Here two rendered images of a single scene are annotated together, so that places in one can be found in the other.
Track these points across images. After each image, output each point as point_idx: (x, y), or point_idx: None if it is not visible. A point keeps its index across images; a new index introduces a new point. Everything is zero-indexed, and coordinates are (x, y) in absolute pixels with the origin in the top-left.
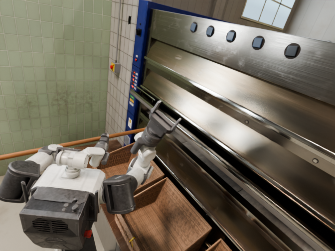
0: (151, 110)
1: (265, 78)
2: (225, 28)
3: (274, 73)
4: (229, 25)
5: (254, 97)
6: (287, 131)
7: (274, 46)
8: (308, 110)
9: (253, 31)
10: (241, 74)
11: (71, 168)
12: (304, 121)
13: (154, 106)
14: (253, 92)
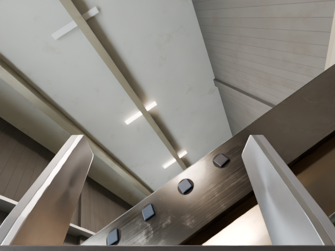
0: (3, 222)
1: (234, 200)
2: (134, 213)
3: (234, 187)
4: (138, 205)
5: (257, 237)
6: None
7: (204, 172)
8: (311, 176)
9: (171, 184)
10: (203, 241)
11: None
12: (333, 182)
13: (48, 167)
14: (247, 234)
